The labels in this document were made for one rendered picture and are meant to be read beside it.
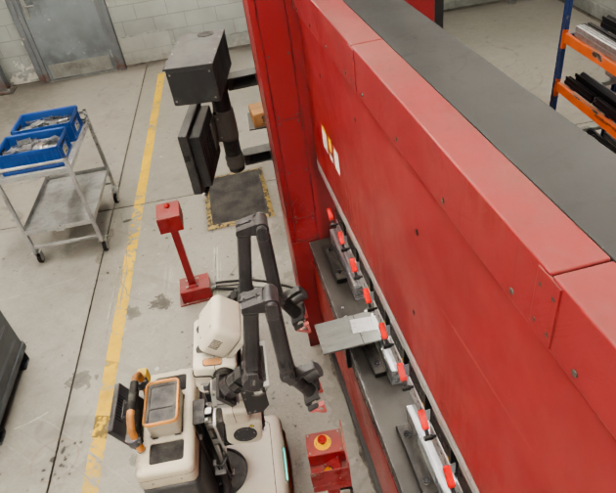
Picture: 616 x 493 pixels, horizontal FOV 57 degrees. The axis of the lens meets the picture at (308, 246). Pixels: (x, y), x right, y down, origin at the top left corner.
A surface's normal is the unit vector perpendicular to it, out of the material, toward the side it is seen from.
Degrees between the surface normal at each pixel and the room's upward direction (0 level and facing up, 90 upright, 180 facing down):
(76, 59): 90
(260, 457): 0
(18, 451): 0
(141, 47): 90
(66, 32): 90
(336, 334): 0
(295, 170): 90
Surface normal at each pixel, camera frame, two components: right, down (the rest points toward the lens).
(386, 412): -0.12, -0.77
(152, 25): 0.14, 0.61
